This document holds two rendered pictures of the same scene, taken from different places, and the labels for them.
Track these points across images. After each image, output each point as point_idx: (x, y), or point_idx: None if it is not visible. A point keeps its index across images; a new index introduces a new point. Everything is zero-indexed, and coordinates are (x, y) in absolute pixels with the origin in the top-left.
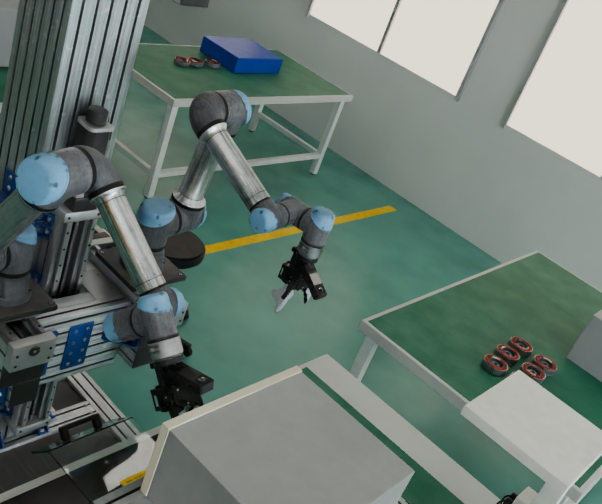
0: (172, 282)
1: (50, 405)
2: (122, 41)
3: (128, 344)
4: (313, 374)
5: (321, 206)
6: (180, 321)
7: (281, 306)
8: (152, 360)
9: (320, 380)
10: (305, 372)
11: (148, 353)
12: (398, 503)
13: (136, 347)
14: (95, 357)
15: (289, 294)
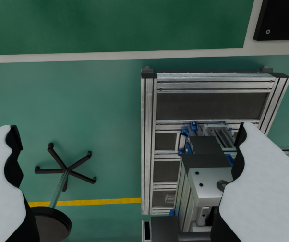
0: (203, 233)
1: (212, 133)
2: None
3: (231, 160)
4: None
5: None
6: (196, 172)
7: (269, 139)
8: (190, 137)
9: None
10: (8, 45)
11: (202, 145)
12: None
13: (226, 154)
14: (234, 156)
15: None
